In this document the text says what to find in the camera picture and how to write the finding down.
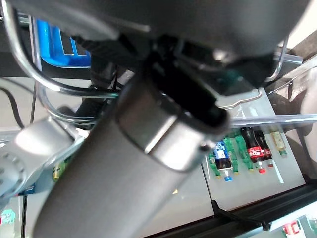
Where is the pepsi bottle blue label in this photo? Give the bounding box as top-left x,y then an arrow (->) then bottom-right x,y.
213,141 -> 233,183

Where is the blue plastic shopping basket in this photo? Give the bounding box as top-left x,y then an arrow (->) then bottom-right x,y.
1,0 -> 292,126

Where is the coke bottle red label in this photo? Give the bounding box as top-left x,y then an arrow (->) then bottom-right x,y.
257,130 -> 274,168
241,127 -> 267,174

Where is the silver right robot leg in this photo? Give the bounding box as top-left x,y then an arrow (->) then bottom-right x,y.
0,98 -> 105,206

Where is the small yellow tea bottle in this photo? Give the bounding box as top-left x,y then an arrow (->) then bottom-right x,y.
269,131 -> 288,159

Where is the water bottle red label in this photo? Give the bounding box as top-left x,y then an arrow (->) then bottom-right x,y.
282,220 -> 302,236

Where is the black cable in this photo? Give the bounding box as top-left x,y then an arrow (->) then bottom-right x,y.
0,86 -> 25,128

